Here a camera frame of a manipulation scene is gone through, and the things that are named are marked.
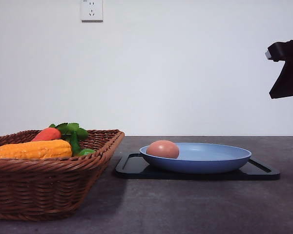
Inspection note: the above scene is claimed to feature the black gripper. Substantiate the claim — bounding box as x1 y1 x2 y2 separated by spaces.
265 40 293 99

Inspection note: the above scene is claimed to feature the blue plate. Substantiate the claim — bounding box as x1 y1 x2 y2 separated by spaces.
140 142 251 174

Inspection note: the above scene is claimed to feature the brown egg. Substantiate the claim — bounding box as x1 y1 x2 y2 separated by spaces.
146 140 179 158

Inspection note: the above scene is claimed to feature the brown wicker basket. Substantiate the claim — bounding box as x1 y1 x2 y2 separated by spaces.
0 130 125 221

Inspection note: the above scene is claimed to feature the black tray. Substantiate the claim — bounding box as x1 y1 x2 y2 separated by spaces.
115 153 280 180

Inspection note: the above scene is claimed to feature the green toy vegetable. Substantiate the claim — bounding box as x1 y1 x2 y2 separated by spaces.
79 149 96 156

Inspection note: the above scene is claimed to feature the orange toy carrot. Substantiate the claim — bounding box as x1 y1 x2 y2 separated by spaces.
32 127 62 142

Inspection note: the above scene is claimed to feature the yellow toy corn cob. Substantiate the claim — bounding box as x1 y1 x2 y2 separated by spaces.
0 139 72 159

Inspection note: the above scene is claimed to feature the white wall socket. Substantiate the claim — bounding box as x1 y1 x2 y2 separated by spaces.
80 0 104 23

